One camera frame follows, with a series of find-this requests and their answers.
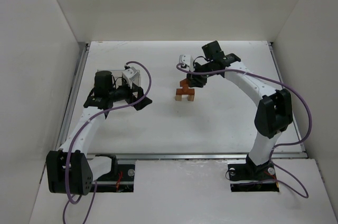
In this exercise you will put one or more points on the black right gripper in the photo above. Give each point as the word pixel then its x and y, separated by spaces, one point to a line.
pixel 197 76

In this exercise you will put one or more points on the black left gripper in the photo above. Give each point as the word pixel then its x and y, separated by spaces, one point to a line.
pixel 135 95

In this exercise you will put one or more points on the red-brown wooden triangle block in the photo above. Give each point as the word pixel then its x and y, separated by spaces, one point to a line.
pixel 184 83

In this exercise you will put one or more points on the dark striped wood block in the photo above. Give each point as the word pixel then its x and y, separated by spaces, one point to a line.
pixel 190 97

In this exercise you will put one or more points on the red-brown long rectangular block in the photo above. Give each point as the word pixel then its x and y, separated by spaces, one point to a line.
pixel 181 91

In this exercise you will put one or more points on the light wood rectangular block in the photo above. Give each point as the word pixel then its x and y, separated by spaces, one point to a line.
pixel 178 98

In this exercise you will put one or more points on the red-brown wooden cylinder block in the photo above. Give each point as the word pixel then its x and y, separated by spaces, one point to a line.
pixel 185 89

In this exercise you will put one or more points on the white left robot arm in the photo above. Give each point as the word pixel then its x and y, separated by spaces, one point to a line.
pixel 68 169

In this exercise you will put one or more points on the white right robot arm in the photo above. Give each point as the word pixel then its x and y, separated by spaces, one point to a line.
pixel 274 107

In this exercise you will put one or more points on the clear plastic box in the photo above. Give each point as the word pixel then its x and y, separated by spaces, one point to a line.
pixel 118 81

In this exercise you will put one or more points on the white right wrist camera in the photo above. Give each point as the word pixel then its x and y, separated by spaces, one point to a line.
pixel 186 62

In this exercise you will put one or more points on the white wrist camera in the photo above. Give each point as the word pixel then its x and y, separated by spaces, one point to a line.
pixel 132 76
pixel 186 62

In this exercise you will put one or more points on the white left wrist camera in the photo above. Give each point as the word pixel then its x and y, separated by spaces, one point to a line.
pixel 132 76

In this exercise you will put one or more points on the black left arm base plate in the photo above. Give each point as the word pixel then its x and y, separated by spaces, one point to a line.
pixel 119 181

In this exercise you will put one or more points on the aluminium table edge rail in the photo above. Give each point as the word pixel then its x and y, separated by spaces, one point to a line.
pixel 76 81

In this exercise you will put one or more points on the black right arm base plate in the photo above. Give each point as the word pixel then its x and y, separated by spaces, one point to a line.
pixel 244 179

